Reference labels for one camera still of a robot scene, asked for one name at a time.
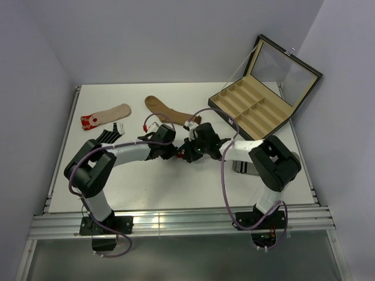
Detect green christmas bear sock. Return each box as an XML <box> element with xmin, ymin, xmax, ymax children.
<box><xmin>176</xmin><ymin>149</ymin><xmax>189</xmax><ymax>160</ymax></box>

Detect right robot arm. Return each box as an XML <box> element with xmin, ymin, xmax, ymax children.
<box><xmin>178</xmin><ymin>121</ymin><xmax>301</xmax><ymax>228</ymax></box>

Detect aluminium frame rail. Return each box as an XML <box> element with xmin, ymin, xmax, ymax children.
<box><xmin>28</xmin><ymin>206</ymin><xmax>336</xmax><ymax>240</ymax></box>

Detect beige red reindeer sock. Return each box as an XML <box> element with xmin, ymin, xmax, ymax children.
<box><xmin>80</xmin><ymin>104</ymin><xmax>132</xmax><ymax>131</ymax></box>

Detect black white striped sock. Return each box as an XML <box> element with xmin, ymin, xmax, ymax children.
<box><xmin>96</xmin><ymin>122</ymin><xmax>125</xmax><ymax>144</ymax></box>

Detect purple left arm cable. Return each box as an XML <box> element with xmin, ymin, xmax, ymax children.
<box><xmin>69</xmin><ymin>113</ymin><xmax>176</xmax><ymax>258</ymax></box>

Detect grey striped sock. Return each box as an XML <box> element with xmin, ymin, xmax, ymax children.
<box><xmin>232</xmin><ymin>151</ymin><xmax>302</xmax><ymax>176</ymax></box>

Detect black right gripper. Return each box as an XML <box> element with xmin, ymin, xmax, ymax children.
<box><xmin>184</xmin><ymin>134</ymin><xmax>210</xmax><ymax>162</ymax></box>

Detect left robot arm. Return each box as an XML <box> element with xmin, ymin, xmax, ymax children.
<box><xmin>64</xmin><ymin>125</ymin><xmax>177</xmax><ymax>234</ymax></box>

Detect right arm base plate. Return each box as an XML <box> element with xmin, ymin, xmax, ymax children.
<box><xmin>233</xmin><ymin>211</ymin><xmax>288</xmax><ymax>231</ymax></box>

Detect black compartment organizer box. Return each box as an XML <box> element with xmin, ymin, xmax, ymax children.
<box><xmin>208</xmin><ymin>34</ymin><xmax>323</xmax><ymax>141</ymax></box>

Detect brown long sock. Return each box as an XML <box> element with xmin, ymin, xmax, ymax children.
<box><xmin>144</xmin><ymin>95</ymin><xmax>202</xmax><ymax>126</ymax></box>

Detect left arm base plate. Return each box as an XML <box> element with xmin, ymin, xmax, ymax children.
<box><xmin>79</xmin><ymin>216</ymin><xmax>133</xmax><ymax>236</ymax></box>

